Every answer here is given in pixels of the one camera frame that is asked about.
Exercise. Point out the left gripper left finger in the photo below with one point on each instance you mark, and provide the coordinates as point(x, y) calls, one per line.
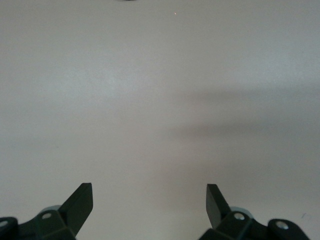
point(67, 215)

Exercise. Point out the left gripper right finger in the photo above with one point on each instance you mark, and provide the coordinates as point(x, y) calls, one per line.
point(225, 222)

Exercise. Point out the brown table cover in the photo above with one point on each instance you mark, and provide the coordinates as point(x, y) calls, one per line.
point(150, 100)

